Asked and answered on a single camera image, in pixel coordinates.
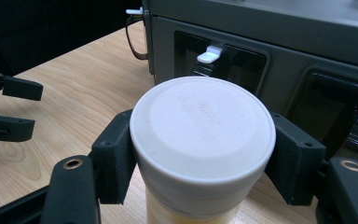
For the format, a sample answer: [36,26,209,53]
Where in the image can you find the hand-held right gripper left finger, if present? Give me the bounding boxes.
[41,109,137,224]

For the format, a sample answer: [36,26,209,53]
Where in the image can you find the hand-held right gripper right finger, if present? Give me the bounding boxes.
[265,112,358,224]

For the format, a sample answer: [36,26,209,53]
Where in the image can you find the orange spice jar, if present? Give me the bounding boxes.
[129,76,277,224]

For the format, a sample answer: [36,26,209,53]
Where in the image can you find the dark grey corner rack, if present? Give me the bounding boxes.
[125,0,358,166]

